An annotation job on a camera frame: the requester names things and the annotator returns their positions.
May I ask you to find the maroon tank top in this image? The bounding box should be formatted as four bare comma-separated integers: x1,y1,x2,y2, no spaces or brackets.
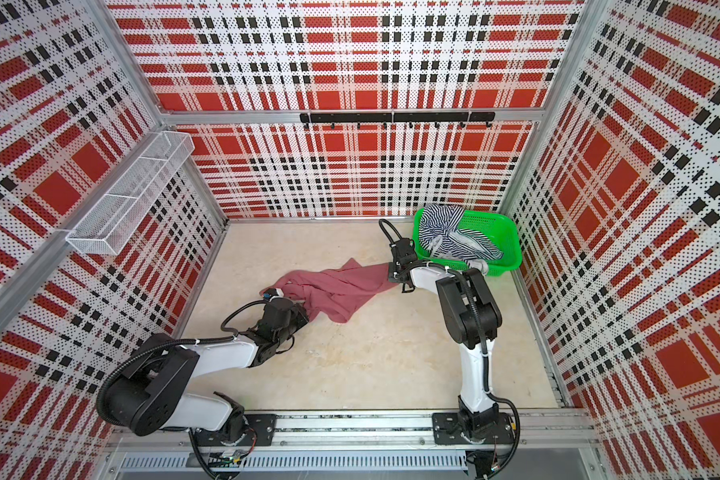
260,258,397,324

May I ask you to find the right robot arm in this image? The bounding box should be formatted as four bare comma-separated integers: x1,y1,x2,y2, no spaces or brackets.
388,238,520,446

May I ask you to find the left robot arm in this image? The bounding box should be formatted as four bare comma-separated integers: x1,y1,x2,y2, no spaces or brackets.
96,289,309,444

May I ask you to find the striped tank top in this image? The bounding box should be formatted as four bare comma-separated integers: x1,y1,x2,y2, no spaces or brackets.
418,205,504,274

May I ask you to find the green plastic basket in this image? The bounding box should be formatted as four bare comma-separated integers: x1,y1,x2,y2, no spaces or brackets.
413,208,522,277

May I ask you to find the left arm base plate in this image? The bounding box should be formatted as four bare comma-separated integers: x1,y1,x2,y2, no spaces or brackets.
194,414,277,447

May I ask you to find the black hook rail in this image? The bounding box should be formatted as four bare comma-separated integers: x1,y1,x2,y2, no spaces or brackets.
299,111,496,128

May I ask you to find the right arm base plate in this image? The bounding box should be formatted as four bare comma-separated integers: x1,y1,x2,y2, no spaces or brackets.
432,412,514,446

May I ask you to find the aluminium front rail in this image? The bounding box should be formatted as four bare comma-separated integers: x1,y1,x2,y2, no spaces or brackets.
246,408,598,452

